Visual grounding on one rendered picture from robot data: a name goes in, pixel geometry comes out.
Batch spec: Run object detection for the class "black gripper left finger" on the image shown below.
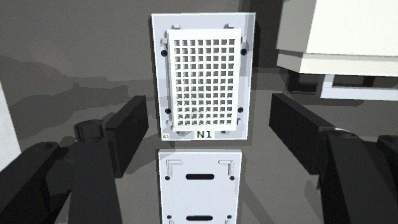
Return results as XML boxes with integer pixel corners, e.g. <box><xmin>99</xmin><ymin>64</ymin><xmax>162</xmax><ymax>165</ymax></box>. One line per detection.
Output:
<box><xmin>0</xmin><ymin>95</ymin><xmax>149</xmax><ymax>224</ymax></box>

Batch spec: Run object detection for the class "white assay plate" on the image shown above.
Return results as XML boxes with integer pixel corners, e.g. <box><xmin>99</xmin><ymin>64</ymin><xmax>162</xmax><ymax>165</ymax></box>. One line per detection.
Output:
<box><xmin>167</xmin><ymin>29</ymin><xmax>241</xmax><ymax>131</ymax></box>

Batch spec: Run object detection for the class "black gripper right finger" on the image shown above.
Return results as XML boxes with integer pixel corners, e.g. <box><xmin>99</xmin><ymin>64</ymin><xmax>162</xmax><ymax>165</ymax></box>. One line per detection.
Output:
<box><xmin>269</xmin><ymin>93</ymin><xmax>398</xmax><ymax>224</ymax></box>

